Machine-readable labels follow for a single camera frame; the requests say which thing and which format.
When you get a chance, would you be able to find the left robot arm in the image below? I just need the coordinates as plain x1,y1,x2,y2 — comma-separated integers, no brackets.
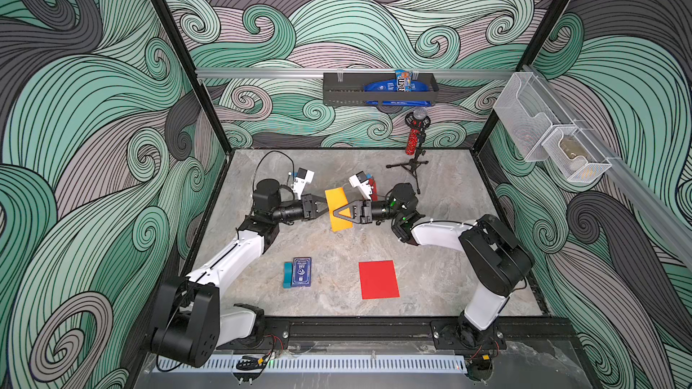
145,179,328,367

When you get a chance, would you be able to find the blue card box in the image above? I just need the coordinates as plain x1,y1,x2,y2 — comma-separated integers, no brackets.
291,257,312,287

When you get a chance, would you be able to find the clear plastic bin large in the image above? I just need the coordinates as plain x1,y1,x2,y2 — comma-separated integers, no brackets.
494,72,557,162

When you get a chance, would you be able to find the orange square paper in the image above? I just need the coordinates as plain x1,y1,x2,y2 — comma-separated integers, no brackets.
325,187,353,232

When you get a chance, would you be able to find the red square paper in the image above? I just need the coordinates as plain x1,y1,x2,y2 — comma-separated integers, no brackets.
368,175,378,201
359,260,400,300

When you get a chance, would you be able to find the black front base frame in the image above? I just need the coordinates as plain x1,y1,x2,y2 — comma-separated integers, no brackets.
145,315,574,351

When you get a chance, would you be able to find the black wall shelf basket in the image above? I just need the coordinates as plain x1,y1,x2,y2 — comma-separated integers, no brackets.
323,72,440,106

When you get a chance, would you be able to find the white slotted cable duct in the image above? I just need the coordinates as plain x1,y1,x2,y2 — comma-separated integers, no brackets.
160,354,468,375

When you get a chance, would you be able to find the black mini tripod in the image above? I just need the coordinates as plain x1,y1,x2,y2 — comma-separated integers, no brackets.
386,142,429,195

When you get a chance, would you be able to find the aluminium rail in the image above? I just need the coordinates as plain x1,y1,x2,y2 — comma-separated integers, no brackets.
522,65,691,269
196,67,514,80

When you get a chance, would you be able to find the teal small block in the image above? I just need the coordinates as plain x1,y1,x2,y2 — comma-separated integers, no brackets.
282,262,293,289

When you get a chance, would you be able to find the aluminium rail right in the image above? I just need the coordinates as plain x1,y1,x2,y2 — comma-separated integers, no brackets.
522,65,691,269

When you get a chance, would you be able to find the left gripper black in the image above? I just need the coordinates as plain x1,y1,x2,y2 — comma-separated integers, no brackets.
269,197,334,226

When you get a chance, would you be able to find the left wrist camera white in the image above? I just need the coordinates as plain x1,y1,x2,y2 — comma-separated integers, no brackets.
289,167,315,199

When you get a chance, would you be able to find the blue snack package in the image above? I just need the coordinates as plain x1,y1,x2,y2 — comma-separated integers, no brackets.
363,70,430,92

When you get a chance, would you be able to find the aluminium rail back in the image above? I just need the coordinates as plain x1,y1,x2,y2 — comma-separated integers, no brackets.
196,67,514,80

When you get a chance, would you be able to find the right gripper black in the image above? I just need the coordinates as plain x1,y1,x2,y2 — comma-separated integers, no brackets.
338,198,405,223

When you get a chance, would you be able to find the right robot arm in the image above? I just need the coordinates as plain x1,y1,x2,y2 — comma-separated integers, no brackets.
330,183,534,350

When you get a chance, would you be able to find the clear plastic bin small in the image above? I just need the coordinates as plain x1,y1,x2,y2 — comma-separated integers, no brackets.
542,125,612,185

